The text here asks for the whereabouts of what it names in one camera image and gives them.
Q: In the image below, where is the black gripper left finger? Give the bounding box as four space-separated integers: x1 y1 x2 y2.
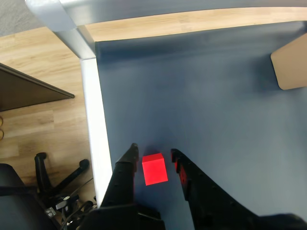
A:
100 143 140 209

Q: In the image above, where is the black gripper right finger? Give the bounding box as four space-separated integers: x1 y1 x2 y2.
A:
170 148 265 230

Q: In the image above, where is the red cube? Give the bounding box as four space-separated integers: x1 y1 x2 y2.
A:
142 153 169 186

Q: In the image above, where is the beige rounded box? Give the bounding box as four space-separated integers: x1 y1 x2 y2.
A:
270 33 307 91

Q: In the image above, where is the black power adapter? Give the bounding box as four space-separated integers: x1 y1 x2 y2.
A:
45 194 80 218

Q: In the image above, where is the dark grey table mat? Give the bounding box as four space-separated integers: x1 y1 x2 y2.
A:
94 20 307 230

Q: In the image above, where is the black office chair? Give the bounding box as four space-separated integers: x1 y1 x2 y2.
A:
0 152 96 230

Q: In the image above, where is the dark desk panel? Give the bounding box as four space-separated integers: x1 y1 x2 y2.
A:
0 62 75 113

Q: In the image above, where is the aluminium tube table frame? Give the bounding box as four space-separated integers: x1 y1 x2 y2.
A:
25 0 307 209

